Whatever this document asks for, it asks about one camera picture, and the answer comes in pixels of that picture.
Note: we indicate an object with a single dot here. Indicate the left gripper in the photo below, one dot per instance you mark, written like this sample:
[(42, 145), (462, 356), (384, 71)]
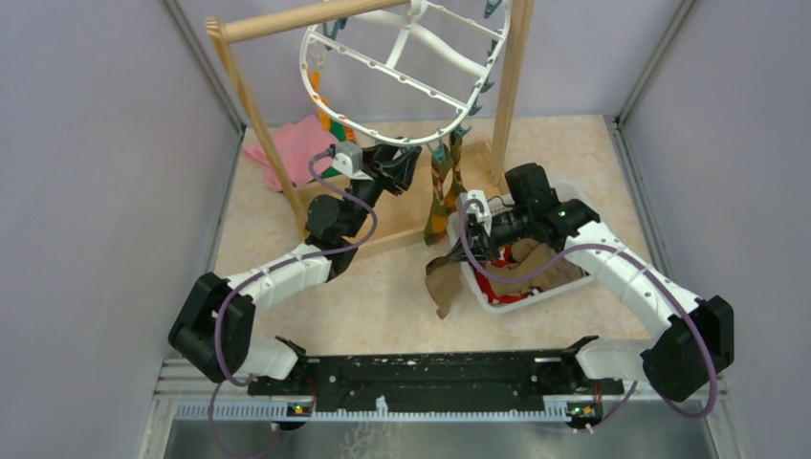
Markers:
[(401, 175)]

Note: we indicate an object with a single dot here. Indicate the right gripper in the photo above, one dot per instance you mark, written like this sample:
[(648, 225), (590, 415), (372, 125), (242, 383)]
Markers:
[(479, 246)]

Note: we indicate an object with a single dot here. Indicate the olive striped sock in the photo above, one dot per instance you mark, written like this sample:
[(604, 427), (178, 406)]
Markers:
[(442, 180), (457, 185)]

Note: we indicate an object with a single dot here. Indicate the tan ribbed sock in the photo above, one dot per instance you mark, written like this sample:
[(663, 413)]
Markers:
[(445, 285), (531, 255)]

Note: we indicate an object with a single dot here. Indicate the white oval clip hanger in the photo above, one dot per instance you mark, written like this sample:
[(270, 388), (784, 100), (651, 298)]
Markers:
[(404, 75)]

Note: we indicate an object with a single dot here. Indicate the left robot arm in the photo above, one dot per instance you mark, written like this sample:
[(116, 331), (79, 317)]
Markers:
[(214, 330)]

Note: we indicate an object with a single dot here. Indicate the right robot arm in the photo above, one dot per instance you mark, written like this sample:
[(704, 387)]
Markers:
[(691, 339)]

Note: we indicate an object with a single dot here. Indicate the red white striped sock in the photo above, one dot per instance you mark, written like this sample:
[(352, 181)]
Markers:
[(503, 295)]

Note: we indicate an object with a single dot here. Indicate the green cloth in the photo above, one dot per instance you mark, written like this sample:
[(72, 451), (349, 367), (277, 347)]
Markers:
[(342, 133)]

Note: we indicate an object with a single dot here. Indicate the pink cloth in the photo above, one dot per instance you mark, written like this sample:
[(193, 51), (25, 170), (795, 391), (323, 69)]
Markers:
[(296, 143)]

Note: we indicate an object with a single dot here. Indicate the white plastic laundry basket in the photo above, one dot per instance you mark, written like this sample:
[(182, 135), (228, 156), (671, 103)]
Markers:
[(566, 189)]

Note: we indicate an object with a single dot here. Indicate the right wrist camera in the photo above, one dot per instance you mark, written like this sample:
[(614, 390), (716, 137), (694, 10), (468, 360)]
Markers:
[(474, 207)]

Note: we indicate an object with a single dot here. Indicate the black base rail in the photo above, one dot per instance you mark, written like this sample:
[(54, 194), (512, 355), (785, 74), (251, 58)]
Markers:
[(455, 385)]

